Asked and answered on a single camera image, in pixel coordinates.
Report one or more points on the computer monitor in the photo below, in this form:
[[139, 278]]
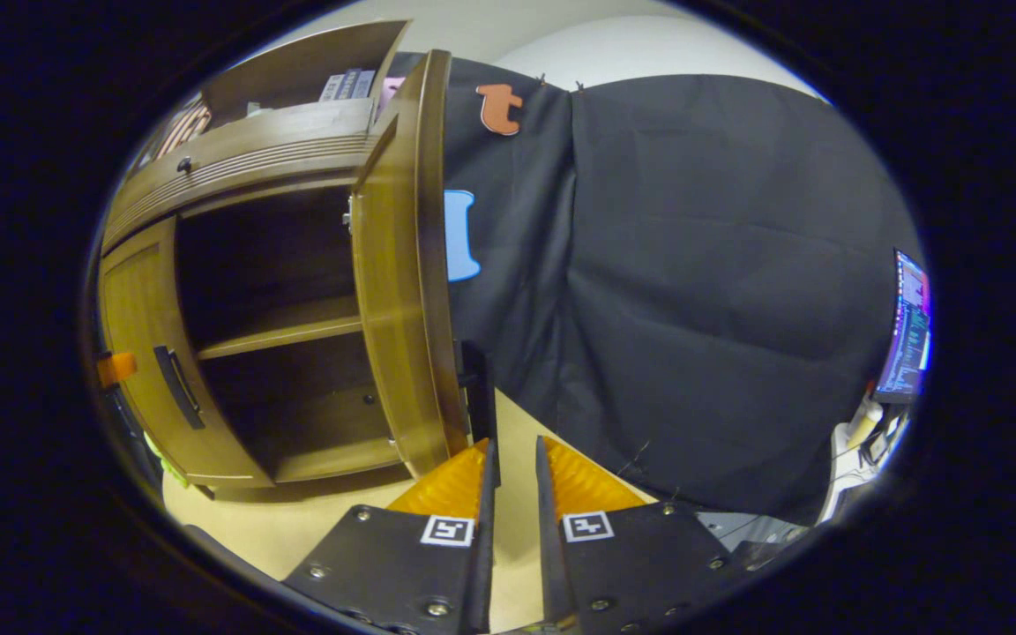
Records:
[[909, 335]]

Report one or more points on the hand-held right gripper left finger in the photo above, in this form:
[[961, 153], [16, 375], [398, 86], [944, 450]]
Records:
[[483, 547]]

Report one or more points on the grey spine book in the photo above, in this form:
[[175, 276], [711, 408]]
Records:
[[365, 83]]

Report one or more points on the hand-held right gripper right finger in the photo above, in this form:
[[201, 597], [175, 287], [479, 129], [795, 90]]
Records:
[[550, 547]]

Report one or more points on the black backdrop cloth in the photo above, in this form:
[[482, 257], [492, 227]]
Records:
[[693, 265]]

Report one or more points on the white plastic bottle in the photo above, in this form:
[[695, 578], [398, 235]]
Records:
[[862, 423]]

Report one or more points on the wooden cabinet drawer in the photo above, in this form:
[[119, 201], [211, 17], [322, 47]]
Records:
[[279, 150]]

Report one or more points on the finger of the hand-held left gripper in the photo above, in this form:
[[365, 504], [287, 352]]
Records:
[[117, 368]]

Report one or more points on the black round drawer knob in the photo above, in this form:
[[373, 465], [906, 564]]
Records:
[[183, 164]]

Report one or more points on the yellow-green small object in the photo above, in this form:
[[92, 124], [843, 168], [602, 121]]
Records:
[[164, 460]]

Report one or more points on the wooden double-door shoe cabinet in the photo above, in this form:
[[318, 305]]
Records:
[[296, 326]]

